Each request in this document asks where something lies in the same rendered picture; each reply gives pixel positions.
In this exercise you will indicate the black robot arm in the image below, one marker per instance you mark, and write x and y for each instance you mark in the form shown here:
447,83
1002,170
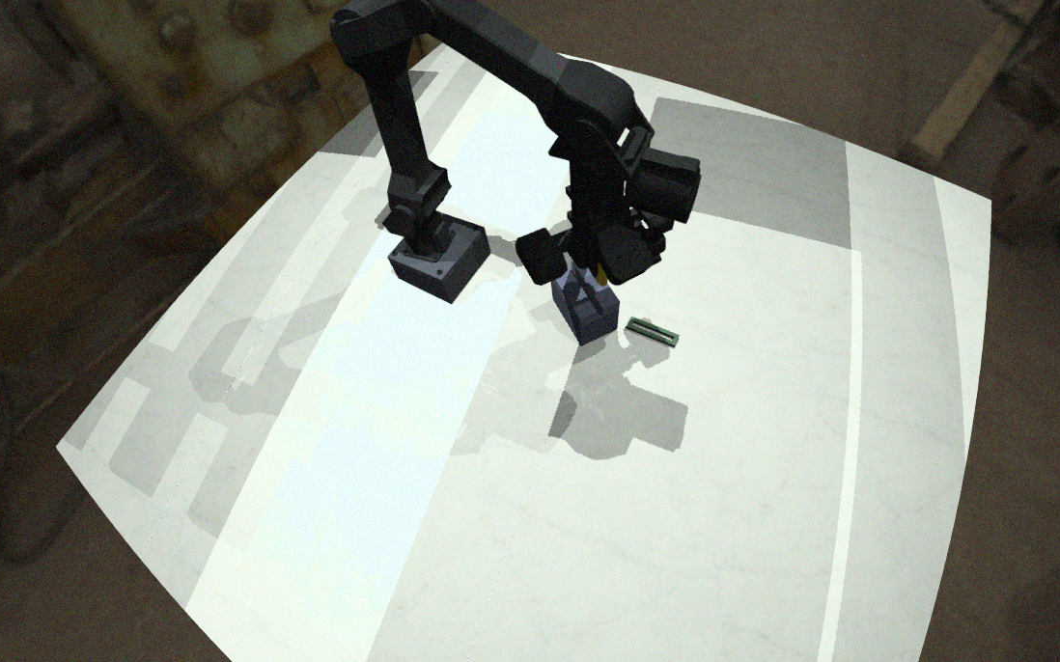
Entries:
586,106

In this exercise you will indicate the dark green shallow rectangular holder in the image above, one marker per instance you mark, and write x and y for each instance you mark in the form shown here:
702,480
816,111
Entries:
651,335

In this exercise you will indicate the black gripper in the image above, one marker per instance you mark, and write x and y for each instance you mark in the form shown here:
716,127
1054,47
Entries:
542,254

